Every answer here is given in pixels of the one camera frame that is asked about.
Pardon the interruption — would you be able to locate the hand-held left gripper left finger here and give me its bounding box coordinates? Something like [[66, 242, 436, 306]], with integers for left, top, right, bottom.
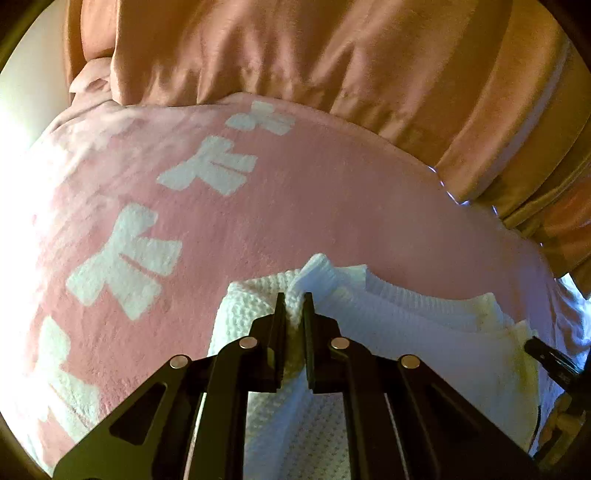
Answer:
[[52, 292, 288, 480]]

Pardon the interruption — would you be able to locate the pink blanket with white print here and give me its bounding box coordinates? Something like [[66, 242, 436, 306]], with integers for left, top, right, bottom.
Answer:
[[0, 91, 591, 480]]

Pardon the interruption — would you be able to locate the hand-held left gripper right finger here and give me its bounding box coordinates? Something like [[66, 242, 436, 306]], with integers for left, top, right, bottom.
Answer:
[[301, 292, 542, 480]]

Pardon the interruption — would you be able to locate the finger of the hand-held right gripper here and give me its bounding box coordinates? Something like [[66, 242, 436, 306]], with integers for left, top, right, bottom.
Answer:
[[523, 336, 586, 394]]

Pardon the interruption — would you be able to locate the orange curtain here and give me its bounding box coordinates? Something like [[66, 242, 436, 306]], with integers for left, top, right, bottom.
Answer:
[[64, 0, 591, 297]]

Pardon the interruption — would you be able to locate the white red black knit sweater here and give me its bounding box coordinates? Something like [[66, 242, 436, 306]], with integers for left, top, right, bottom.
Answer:
[[207, 252, 544, 480]]

